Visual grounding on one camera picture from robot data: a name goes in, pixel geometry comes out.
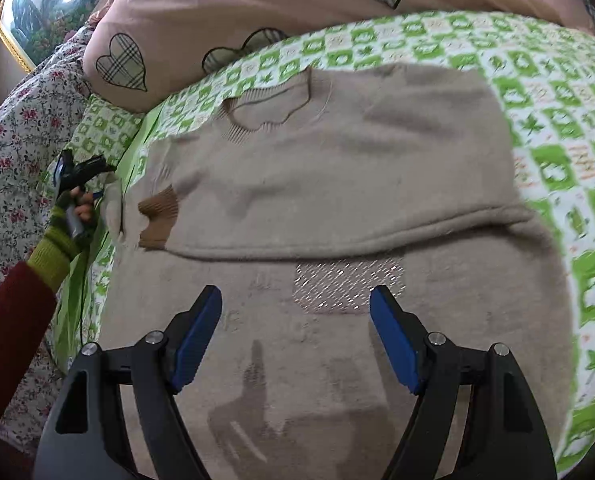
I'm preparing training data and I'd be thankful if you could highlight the beige knit sweater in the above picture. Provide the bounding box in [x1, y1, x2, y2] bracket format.
[101, 64, 572, 479]

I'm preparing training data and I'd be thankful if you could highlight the red sleeve left forearm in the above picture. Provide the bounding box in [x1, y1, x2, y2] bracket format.
[0, 209, 86, 461]

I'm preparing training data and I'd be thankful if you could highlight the left hand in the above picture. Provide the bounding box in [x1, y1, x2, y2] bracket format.
[51, 188, 96, 226]

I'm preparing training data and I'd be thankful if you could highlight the floral quilt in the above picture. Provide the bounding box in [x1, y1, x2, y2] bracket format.
[0, 25, 95, 456]

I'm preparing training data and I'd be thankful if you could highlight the gold-framed landscape painting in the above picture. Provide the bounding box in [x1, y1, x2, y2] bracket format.
[0, 0, 102, 73]

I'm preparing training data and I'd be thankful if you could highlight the pink heart-print duvet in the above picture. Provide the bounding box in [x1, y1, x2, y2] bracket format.
[83, 0, 595, 112]

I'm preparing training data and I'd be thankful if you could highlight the green patterned bed sheet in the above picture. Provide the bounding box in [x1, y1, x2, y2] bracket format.
[70, 11, 595, 478]

